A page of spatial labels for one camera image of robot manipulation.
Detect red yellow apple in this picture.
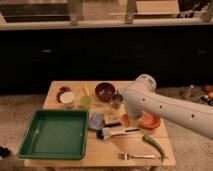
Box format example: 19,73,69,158
120,114,130,127

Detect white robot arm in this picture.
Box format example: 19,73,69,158
119,74,213,140

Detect orange bowl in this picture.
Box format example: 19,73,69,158
139,112,161,129

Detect dark purple bowl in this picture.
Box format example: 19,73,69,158
95,82,115,102

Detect green chili pepper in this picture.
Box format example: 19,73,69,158
142,135,166,162

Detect wooden block with black edge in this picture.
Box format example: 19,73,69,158
104,115,120,127

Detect small metal cup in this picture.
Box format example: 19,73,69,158
112,93,123,109

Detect wooden table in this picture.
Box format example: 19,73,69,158
24,81,176,169

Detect black white dish brush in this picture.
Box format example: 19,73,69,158
96,127,140,140

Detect blue sponge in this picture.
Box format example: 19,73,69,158
89,112,104,130

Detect silver fork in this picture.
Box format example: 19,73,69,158
118,153,155,160

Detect green cup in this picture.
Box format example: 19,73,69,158
80,95,91,109

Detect yellow corn piece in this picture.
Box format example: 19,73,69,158
83,85,90,96

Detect white cup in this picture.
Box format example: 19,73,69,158
60,91,75,108

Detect toy items on floor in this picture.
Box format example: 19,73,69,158
180,85,213,107

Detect green plastic tray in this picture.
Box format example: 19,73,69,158
17,109,89,160

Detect black object on floor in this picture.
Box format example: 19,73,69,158
0,146,10,158

